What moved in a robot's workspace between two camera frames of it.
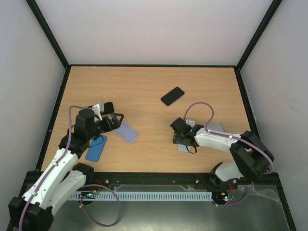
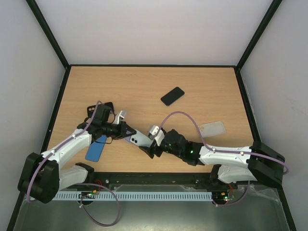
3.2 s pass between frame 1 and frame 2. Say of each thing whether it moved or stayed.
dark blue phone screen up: stayed
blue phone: stayed
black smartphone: moved
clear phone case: stayed
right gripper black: moved
